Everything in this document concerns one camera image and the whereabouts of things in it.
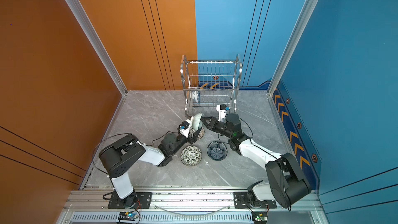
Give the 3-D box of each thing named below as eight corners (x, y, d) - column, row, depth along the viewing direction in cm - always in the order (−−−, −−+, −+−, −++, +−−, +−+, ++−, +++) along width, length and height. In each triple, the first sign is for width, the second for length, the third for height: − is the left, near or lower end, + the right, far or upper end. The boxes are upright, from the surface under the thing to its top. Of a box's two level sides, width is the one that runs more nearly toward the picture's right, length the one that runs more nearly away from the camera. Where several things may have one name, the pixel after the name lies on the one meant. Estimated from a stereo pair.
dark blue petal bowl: (207, 161, 87) (207, 157, 83) (206, 145, 94) (207, 141, 90) (227, 160, 87) (228, 157, 83) (225, 144, 93) (226, 141, 90)
